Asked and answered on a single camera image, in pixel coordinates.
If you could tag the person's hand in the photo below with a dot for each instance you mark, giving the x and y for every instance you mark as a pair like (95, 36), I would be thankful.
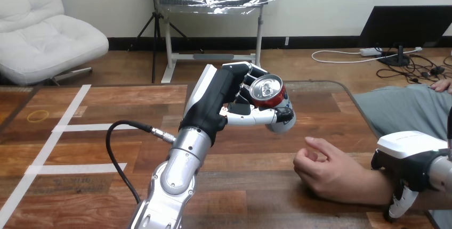
(443, 86)
(325, 172)

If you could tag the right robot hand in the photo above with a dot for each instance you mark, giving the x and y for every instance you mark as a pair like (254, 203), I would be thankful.
(409, 156)

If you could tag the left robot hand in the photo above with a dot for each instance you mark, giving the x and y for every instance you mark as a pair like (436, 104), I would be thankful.
(208, 104)

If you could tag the red and white drink can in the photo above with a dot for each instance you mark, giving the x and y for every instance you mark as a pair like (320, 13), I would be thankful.
(270, 97)

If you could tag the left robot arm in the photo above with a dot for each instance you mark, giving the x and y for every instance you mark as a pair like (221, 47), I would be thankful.
(180, 171)

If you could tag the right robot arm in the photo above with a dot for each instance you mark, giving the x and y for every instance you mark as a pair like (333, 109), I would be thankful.
(443, 174)

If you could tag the person's forearm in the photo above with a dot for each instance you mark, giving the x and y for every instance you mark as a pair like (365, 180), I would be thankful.
(376, 188)

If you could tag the dark screen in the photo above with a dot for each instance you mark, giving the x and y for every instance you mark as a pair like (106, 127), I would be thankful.
(402, 22)

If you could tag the white power strip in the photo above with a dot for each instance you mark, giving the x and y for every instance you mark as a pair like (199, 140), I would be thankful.
(369, 51)

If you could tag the black tripod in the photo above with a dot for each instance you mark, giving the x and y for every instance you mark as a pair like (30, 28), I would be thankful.
(155, 37)

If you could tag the white cushioned chair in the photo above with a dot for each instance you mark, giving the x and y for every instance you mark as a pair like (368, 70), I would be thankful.
(42, 33)

